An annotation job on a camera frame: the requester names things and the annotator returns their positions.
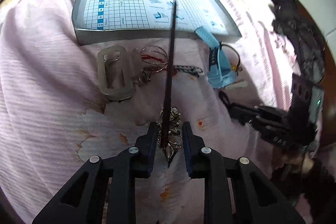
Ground black hair stick with charms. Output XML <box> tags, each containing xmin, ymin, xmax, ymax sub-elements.
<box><xmin>159</xmin><ymin>0</ymin><xmax>181</xmax><ymax>168</ymax></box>

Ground beige rectangular hair claw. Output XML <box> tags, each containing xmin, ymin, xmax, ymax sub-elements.
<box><xmin>97</xmin><ymin>46</ymin><xmax>135</xmax><ymax>101</ymax></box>

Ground brown hair tie with beads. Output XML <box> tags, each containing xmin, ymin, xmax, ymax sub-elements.
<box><xmin>219</xmin><ymin>43</ymin><xmax>244</xmax><ymax>76</ymax></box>

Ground white hair clip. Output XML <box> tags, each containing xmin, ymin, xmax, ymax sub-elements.
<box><xmin>225</xmin><ymin>81</ymin><xmax>248</xmax><ymax>90</ymax></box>

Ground black clothes pile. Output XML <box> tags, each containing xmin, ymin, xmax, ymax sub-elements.
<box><xmin>271</xmin><ymin>0</ymin><xmax>326</xmax><ymax>84</ymax></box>

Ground grey tray with grid paper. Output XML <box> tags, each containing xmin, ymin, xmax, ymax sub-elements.
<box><xmin>72</xmin><ymin>0</ymin><xmax>242</xmax><ymax>46</ymax></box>

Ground light blue smart watch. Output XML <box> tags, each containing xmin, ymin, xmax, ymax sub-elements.
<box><xmin>195</xmin><ymin>27</ymin><xmax>236</xmax><ymax>89</ymax></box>

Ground person's right hand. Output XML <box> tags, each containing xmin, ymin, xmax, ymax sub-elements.
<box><xmin>271</xmin><ymin>147</ymin><xmax>314</xmax><ymax>174</ymax></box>

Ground red string bangle rings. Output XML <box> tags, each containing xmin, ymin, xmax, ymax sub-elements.
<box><xmin>139</xmin><ymin>45</ymin><xmax>169</xmax><ymax>74</ymax></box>

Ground black beaded bracelet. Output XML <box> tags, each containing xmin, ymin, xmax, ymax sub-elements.
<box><xmin>172</xmin><ymin>65</ymin><xmax>204</xmax><ymax>78</ymax></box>

